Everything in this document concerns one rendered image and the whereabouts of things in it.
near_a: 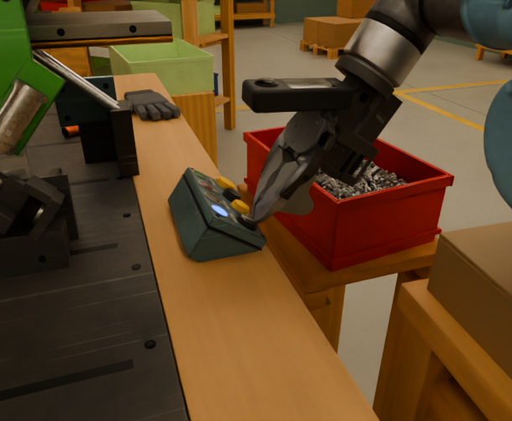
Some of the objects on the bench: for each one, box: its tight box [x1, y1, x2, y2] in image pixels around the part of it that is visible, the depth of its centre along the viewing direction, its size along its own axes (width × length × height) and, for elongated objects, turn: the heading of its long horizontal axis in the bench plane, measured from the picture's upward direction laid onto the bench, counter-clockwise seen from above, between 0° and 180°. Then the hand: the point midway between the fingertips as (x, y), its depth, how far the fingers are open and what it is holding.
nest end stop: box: [27, 190, 65, 242], centre depth 52 cm, size 4×7×6 cm, turn 19°
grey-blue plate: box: [54, 75, 118, 163], centre depth 75 cm, size 10×2×14 cm, turn 109°
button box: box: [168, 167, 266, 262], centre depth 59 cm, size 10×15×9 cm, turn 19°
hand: (256, 210), depth 54 cm, fingers closed
